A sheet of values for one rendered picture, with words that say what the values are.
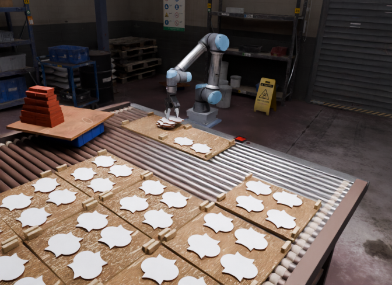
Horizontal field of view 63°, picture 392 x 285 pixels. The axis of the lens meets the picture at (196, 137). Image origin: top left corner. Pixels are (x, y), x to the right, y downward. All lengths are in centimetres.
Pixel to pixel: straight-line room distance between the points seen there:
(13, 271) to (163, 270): 53
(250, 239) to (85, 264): 65
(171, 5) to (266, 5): 227
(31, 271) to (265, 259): 87
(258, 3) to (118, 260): 616
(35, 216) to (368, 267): 239
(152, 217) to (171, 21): 680
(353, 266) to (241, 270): 174
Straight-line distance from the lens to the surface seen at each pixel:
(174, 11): 790
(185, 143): 216
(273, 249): 140
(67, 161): 211
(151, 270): 126
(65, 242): 143
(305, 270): 134
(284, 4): 677
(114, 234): 142
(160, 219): 147
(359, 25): 647
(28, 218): 161
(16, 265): 140
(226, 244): 138
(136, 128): 244
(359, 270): 291
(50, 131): 222
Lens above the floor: 186
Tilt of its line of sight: 24 degrees down
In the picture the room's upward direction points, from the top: 2 degrees clockwise
